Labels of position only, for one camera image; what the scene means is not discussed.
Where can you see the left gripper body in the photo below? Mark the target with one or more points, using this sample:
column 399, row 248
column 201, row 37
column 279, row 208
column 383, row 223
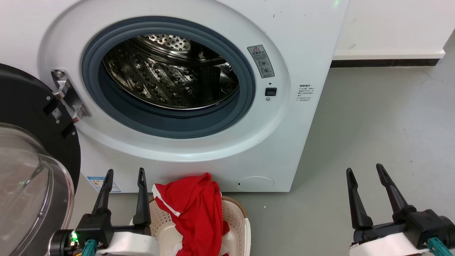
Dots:
column 96, row 229

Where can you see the red garment with white trim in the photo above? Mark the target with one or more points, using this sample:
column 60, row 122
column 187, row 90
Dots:
column 195, row 206

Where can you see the white QR code sticker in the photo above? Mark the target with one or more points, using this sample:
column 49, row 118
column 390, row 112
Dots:
column 56, row 113

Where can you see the white wall ledge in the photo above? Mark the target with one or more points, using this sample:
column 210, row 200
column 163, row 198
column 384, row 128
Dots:
column 387, row 54

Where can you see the white front-load washing machine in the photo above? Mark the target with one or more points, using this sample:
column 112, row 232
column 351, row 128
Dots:
column 284, row 142

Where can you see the black baseboard strip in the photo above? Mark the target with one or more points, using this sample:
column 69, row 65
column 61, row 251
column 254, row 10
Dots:
column 384, row 63

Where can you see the blue energy label sticker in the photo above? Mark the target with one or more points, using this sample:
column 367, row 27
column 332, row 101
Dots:
column 93, row 183

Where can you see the cream perforated laundry basket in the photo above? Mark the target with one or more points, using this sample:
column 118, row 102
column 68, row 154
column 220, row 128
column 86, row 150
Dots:
column 236, row 224

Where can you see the black washer door with glass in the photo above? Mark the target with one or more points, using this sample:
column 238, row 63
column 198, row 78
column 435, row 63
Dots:
column 25, row 103

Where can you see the silver metal door hinge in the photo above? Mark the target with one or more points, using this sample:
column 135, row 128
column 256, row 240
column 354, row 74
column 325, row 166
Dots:
column 67, row 92

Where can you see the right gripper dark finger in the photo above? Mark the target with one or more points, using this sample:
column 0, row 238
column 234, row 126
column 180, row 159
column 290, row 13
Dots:
column 396, row 199
column 359, row 206

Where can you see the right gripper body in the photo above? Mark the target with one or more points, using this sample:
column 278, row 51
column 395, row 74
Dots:
column 426, row 227

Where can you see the small text label sticker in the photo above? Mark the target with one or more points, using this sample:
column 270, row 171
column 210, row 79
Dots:
column 304, row 93

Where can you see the stainless steel washing machine drum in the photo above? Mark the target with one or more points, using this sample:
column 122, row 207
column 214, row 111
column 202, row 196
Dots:
column 160, row 78

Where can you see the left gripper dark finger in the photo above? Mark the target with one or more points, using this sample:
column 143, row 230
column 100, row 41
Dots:
column 105, row 195
column 142, row 202

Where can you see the round white filter cover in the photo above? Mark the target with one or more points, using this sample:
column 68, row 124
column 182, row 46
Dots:
column 256, row 184

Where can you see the grey rubber door gasket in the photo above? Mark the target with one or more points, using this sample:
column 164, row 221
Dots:
column 177, row 125

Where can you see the black door latch socket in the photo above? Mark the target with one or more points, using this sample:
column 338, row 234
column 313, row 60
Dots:
column 271, row 91

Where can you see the grey warning sticker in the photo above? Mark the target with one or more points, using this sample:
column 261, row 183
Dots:
column 261, row 61

